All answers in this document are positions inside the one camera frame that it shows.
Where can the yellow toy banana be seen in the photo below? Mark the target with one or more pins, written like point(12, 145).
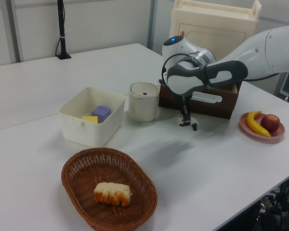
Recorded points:
point(253, 125)

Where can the cream plastic cabinet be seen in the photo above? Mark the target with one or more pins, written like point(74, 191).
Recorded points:
point(214, 26)

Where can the white plastic storage bin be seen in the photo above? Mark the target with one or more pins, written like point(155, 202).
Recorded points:
point(86, 132)

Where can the pink plate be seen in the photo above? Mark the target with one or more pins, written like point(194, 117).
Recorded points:
point(278, 137)

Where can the red toy apple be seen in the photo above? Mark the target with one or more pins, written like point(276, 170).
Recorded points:
point(270, 122)

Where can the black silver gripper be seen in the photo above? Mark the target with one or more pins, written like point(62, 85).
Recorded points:
point(205, 56)

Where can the toy bread loaf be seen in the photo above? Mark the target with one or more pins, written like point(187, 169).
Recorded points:
point(112, 192)

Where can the yellow block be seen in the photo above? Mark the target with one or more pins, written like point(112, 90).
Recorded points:
point(90, 119)

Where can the small white trash can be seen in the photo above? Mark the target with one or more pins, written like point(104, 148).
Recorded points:
point(142, 106)

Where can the brown wicker basket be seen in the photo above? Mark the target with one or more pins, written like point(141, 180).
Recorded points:
point(139, 207)

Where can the purple cube block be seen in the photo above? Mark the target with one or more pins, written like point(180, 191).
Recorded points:
point(100, 112)

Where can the black pole with base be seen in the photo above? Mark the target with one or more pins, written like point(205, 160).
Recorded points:
point(61, 29)

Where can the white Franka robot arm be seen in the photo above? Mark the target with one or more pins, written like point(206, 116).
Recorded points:
point(267, 50)

